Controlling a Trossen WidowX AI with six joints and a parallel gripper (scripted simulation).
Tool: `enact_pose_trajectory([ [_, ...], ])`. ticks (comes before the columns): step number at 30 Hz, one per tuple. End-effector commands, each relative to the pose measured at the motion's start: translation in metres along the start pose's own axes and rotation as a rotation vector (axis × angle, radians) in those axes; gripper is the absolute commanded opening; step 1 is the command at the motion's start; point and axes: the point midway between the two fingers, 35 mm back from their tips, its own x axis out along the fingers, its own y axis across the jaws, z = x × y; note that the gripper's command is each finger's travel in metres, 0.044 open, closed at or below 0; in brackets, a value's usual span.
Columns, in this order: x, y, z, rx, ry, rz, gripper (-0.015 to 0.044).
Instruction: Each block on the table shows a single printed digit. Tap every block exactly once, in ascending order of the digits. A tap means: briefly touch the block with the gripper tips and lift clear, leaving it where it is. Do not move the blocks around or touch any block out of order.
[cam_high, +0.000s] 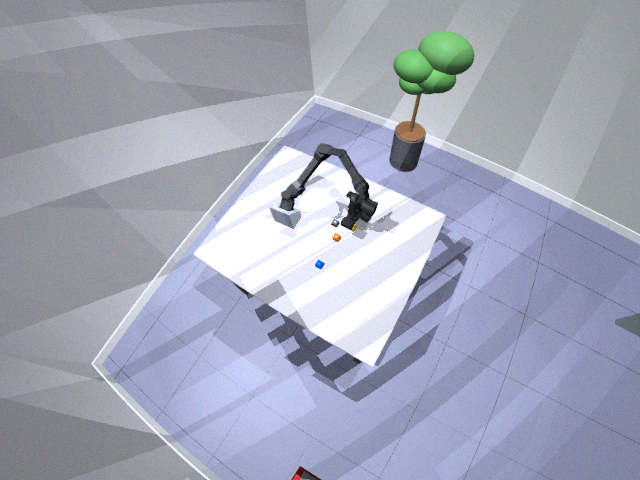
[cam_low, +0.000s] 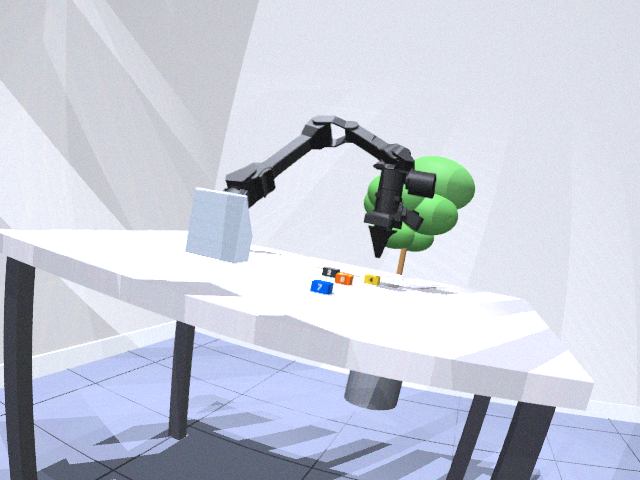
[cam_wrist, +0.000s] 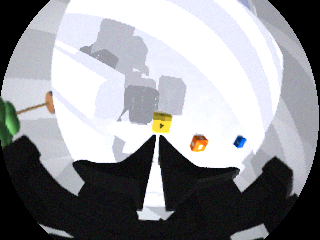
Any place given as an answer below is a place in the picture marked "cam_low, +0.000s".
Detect orange block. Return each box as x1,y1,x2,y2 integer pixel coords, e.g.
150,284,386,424
334,273,354,286

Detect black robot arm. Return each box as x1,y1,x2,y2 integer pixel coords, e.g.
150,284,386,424
222,115,436,231

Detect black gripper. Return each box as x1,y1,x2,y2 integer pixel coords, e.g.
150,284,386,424
364,189,403,259

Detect blue block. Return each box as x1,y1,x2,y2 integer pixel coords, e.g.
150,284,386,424
310,279,334,295

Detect yellow block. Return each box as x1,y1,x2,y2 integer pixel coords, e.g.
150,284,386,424
364,274,381,285

